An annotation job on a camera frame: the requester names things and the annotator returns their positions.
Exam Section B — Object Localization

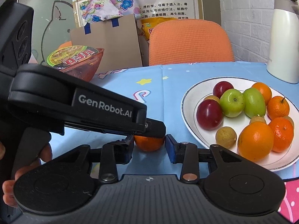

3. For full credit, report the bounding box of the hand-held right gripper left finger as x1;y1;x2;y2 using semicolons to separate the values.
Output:
56;135;135;184

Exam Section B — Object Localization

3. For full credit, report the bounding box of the bumpy mandarin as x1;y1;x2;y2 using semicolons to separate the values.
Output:
268;117;294;153

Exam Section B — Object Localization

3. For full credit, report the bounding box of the framed text wall poster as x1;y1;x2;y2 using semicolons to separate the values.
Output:
72;0;204;27

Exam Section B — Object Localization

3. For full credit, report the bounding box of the pink plastic bowl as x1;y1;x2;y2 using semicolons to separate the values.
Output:
41;48;105;83

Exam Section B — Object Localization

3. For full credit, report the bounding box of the brown cardboard box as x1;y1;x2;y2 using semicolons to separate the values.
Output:
70;13;143;67

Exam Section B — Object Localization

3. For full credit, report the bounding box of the blue printed tablecloth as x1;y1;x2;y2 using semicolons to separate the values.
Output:
41;61;299;222

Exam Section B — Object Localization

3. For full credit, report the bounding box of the orange mesh chair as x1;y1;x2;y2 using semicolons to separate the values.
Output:
149;19;235;66

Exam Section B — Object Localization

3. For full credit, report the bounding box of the white plate with dark rim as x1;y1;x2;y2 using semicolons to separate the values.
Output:
181;77;299;172

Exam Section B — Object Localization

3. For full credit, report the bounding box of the mandarin with stem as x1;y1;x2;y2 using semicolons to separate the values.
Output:
267;96;290;120

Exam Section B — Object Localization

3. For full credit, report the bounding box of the white thermos jug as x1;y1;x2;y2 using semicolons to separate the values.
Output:
267;0;299;84

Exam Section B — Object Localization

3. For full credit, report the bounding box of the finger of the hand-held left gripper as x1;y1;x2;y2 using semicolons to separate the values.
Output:
127;118;167;139

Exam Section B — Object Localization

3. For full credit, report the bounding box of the cartoon animal outline decal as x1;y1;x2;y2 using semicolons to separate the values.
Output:
41;0;74;63

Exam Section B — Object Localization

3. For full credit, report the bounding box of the dark red plum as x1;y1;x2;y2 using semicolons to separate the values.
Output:
196;99;223;130
212;81;235;98

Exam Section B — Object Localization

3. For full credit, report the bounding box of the floral cloth bag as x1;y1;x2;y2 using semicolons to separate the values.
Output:
81;0;143;25

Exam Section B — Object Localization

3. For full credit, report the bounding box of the large smooth orange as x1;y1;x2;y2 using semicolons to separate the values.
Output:
238;122;274;162

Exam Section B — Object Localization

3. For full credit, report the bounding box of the yellow plastic bag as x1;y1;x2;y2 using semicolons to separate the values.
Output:
137;19;164;47

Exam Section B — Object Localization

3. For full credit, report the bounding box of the green jujube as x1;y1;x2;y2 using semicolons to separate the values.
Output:
242;87;267;119
219;89;246;118

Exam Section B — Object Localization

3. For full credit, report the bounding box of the person's left hand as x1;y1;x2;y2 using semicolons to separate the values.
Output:
0;142;53;207

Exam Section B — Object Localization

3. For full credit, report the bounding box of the instant noodle cup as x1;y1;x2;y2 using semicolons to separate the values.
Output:
46;45;98;69

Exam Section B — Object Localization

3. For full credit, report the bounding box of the small mandarin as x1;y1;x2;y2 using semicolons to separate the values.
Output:
134;135;165;152

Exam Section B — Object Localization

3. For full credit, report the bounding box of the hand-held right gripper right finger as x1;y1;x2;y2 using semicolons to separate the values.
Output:
165;134;242;184

